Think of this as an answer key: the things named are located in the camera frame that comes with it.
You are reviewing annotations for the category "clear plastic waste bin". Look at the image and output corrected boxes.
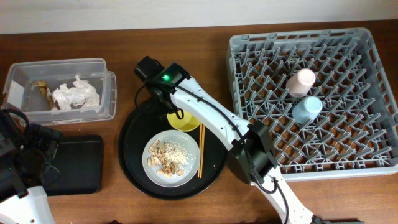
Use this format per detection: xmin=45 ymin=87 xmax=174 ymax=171
xmin=1 ymin=58 xmax=117 ymax=125

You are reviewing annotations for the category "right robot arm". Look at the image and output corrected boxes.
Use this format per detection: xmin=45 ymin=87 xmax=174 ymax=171
xmin=134 ymin=56 xmax=325 ymax=223

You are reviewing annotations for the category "yellow bowl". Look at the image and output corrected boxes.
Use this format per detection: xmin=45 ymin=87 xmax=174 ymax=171
xmin=167 ymin=110 xmax=200 ymax=132

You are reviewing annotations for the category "gold foil wrapper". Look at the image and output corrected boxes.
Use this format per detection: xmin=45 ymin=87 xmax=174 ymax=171
xmin=33 ymin=80 xmax=60 ymax=110

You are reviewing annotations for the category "pink cup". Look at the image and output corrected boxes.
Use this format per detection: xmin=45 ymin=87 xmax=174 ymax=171
xmin=286 ymin=68 xmax=316 ymax=98

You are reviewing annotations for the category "small white napkin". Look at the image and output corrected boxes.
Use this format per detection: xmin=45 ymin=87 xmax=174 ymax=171
xmin=52 ymin=84 xmax=78 ymax=110

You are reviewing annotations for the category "peanut shells and rice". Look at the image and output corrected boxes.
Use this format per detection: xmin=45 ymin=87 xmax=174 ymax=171
xmin=147 ymin=139 xmax=190 ymax=178

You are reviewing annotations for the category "wooden chopstick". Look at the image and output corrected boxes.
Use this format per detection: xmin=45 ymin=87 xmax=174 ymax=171
xmin=202 ymin=126 xmax=205 ymax=174
xmin=198 ymin=123 xmax=205 ymax=179

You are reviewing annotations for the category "large white napkin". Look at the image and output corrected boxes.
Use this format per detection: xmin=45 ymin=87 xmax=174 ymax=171
xmin=72 ymin=75 xmax=100 ymax=108

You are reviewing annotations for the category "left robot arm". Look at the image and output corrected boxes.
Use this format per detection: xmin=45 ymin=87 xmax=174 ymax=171
xmin=1 ymin=109 xmax=63 ymax=223

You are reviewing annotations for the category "grey plate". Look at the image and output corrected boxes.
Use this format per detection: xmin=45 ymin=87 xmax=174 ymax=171
xmin=142 ymin=130 xmax=200 ymax=188

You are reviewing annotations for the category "blue cup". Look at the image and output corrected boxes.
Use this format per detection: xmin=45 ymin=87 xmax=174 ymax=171
xmin=292 ymin=96 xmax=323 ymax=124

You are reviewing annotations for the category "grey dishwasher rack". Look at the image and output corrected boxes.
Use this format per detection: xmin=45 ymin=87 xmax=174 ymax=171
xmin=226 ymin=28 xmax=397 ymax=181

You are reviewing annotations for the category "black rectangular tray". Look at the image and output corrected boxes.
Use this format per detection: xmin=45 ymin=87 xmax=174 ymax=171
xmin=44 ymin=135 xmax=104 ymax=196

